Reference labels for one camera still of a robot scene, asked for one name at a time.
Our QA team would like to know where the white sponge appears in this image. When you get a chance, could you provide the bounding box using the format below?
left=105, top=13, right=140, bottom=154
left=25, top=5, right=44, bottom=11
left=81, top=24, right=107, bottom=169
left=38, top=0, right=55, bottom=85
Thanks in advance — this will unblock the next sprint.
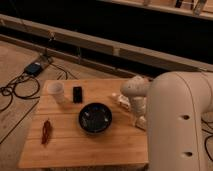
left=135, top=116, right=147, bottom=130

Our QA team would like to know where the translucent plastic cup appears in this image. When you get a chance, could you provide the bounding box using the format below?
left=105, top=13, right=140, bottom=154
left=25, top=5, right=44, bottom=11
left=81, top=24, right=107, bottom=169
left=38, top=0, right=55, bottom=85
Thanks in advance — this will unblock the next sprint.
left=47, top=82, right=65, bottom=103

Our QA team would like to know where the black bowl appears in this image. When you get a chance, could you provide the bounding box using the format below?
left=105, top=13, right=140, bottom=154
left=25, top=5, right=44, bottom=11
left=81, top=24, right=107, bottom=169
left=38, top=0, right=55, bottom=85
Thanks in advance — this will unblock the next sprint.
left=78, top=103, right=112, bottom=134

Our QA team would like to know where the black power adapter box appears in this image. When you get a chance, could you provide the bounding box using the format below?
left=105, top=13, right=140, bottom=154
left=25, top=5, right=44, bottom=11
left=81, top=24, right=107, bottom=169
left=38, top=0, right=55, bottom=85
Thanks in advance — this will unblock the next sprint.
left=24, top=55, right=53, bottom=77

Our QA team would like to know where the white plastic bottle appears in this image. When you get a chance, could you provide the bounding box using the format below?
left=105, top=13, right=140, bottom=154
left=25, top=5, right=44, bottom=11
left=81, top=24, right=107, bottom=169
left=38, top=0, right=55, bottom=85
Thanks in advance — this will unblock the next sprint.
left=112, top=93, right=130, bottom=110

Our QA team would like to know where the small black box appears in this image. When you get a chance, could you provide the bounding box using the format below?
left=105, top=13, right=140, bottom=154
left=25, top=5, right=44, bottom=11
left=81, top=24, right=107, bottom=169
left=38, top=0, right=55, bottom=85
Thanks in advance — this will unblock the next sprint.
left=73, top=86, right=83, bottom=103

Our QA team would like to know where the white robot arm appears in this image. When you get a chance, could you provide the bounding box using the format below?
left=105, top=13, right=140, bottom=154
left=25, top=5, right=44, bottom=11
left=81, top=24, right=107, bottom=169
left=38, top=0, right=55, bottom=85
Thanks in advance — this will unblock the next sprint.
left=120, top=72, right=213, bottom=171

